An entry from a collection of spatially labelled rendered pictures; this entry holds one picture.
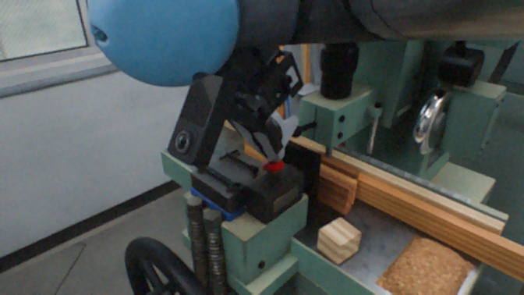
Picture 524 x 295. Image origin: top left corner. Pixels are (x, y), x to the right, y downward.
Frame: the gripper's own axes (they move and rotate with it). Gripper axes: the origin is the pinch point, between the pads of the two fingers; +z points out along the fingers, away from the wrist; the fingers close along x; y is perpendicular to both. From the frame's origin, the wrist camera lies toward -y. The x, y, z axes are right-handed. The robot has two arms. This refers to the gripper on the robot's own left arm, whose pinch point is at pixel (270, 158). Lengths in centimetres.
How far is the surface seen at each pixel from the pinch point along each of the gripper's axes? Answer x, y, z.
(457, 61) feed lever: -12.1, 30.1, 5.7
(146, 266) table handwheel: 9.2, -22.1, 4.9
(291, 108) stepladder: 58, 47, 67
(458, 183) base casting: -14, 32, 45
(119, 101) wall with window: 126, 9, 50
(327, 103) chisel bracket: 0.8, 14.0, 3.9
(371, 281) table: -16.4, -4.5, 12.8
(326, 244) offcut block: -9.2, -3.9, 10.7
